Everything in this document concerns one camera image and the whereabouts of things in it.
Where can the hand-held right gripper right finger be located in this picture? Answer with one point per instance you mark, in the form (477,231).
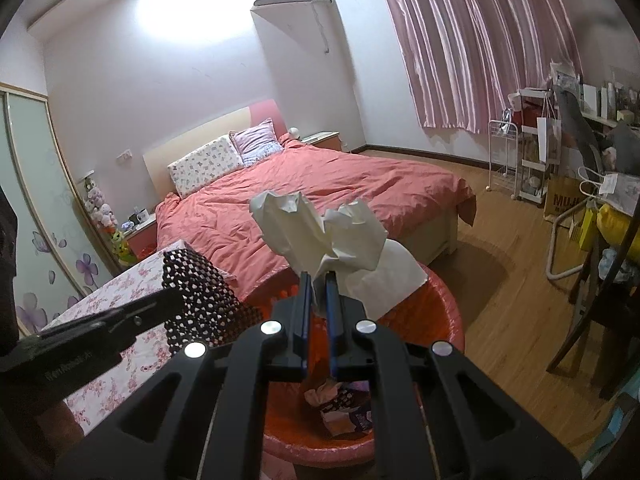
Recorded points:
(332,310)

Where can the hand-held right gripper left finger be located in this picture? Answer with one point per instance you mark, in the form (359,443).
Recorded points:
(304,310)

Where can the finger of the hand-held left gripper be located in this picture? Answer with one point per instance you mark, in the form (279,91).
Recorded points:
(150,307)

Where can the black dotted bag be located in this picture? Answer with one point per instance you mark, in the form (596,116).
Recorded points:
(210,290)

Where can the white tissue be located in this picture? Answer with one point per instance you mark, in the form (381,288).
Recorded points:
(345,245)

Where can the pinkish tissue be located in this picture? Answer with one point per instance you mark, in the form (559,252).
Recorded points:
(320,392)

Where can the dark blue snack packet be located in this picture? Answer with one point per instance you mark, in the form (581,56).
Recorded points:
(352,412)

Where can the orange basket with red liner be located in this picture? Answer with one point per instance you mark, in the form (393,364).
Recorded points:
(440,320)

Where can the pink nightstand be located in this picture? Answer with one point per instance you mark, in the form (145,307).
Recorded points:
(142,240)
(322,140)

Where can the white mug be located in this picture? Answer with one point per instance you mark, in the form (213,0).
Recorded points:
(142,216)

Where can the hanging plush toys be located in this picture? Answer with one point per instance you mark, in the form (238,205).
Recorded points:
(102,210)

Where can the bed with red duvet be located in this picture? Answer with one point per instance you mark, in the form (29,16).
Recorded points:
(350,180)

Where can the white floral pillow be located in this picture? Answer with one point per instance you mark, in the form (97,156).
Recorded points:
(205,165)

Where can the wardrobe with flower print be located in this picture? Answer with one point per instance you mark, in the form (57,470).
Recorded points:
(40,185)

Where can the pink striped pillow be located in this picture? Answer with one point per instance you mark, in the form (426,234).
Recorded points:
(257,142)

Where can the round white lamp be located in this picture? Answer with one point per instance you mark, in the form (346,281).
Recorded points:
(294,133)

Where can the cream pink headboard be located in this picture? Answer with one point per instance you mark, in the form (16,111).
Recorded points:
(210,130)

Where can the white trolley shelf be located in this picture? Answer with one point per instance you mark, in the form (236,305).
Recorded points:
(532,175)

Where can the brown paper bag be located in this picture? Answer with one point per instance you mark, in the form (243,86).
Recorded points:
(562,200)

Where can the dark wooden chair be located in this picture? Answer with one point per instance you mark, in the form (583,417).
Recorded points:
(595,305)

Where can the white paper bag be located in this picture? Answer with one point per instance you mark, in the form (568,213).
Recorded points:
(547,140)

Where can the air conditioner pipe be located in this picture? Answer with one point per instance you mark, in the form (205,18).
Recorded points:
(322,25)

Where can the yellow cushion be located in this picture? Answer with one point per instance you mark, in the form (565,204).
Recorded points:
(617,222)

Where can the grey chair back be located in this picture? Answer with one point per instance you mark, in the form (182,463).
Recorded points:
(575,125)

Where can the pink curtain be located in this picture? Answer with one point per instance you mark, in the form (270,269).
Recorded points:
(475,35)

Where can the wall outlet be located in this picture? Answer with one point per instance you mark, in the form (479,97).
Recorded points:
(123,155)

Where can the white metal frame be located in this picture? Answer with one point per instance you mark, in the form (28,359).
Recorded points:
(554,255)

